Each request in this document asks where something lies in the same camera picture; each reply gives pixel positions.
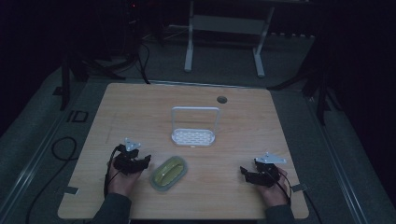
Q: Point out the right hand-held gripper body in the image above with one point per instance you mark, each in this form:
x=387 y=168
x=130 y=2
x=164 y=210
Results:
x=267 y=171

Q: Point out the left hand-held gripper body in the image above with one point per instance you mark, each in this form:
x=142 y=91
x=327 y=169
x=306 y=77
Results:
x=126 y=161

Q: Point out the yellow-green soap box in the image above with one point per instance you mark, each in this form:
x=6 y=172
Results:
x=168 y=173

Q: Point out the person's left hand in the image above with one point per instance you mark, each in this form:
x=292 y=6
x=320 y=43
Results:
x=123 y=183

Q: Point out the person's right hand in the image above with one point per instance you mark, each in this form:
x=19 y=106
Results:
x=274 y=193

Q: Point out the grey tape piece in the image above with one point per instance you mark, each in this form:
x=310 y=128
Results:
x=71 y=190
x=299 y=187

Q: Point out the black stand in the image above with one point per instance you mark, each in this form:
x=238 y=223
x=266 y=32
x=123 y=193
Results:
x=319 y=93
x=67 y=81

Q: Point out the white metal desk frame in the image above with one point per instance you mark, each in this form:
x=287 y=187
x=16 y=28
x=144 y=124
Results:
x=227 y=28

